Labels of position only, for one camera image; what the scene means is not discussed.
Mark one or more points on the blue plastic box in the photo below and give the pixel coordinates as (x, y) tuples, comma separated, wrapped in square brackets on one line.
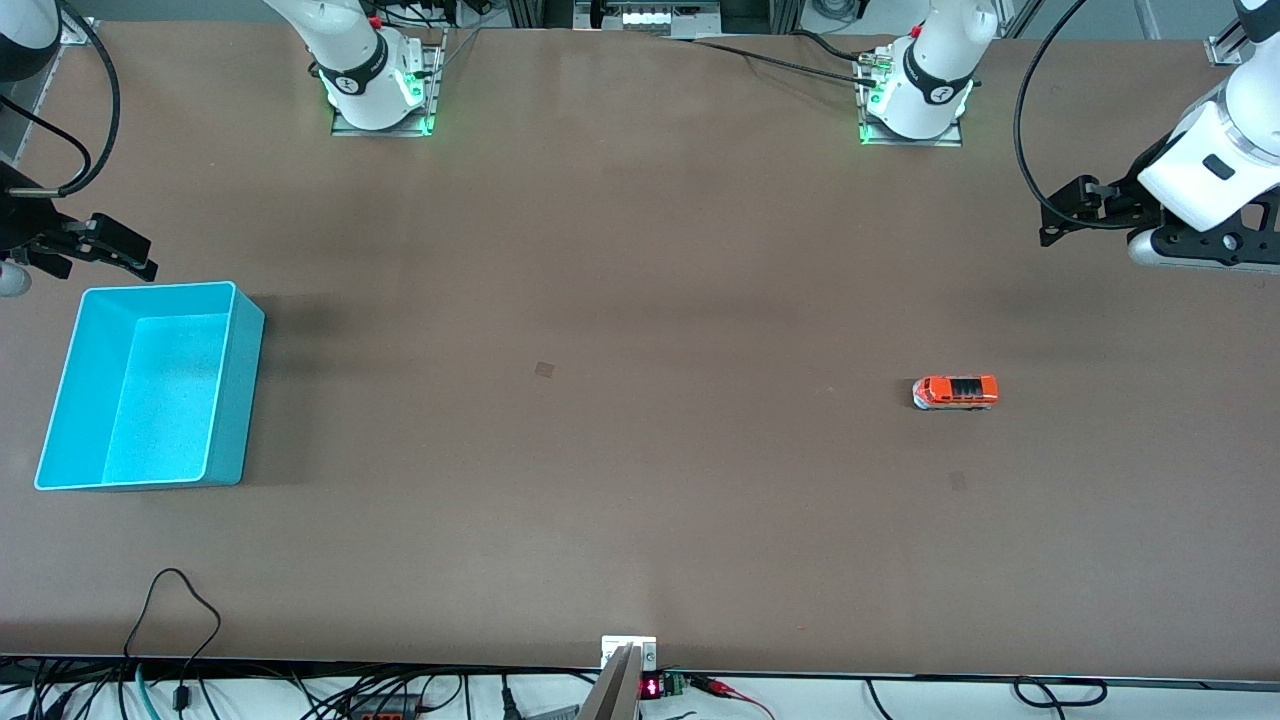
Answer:
[(160, 400)]

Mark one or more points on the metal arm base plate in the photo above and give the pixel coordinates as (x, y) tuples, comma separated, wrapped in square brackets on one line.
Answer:
[(437, 60), (905, 142)]

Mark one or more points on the lit metal equipment rack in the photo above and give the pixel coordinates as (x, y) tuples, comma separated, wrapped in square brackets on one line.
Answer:
[(648, 18)]

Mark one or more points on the red digit display module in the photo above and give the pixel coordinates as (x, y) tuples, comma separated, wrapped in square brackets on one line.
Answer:
[(651, 688)]

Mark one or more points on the orange power strip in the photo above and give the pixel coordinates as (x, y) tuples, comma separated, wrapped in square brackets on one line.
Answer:
[(385, 712)]

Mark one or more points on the green terminal circuit board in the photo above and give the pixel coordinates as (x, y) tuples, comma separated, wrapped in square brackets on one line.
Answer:
[(675, 684)]

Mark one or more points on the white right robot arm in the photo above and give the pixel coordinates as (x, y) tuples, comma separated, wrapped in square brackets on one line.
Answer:
[(350, 60)]

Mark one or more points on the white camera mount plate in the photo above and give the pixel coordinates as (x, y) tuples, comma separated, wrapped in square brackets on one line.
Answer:
[(615, 642)]

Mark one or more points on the aluminium frame profile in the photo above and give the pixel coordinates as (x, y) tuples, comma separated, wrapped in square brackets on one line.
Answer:
[(1222, 50)]

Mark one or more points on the small aluminium corner bracket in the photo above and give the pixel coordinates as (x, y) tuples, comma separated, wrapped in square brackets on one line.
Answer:
[(80, 32)]

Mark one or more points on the grey camera mount bar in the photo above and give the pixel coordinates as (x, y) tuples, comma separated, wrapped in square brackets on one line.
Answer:
[(615, 695)]

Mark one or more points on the orange toy bus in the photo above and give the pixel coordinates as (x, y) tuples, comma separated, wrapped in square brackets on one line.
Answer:
[(955, 392)]

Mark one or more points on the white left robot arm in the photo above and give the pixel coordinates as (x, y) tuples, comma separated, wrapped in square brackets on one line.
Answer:
[(935, 70)]

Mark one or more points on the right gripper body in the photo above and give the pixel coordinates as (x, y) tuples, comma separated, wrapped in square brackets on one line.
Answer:
[(22, 222)]

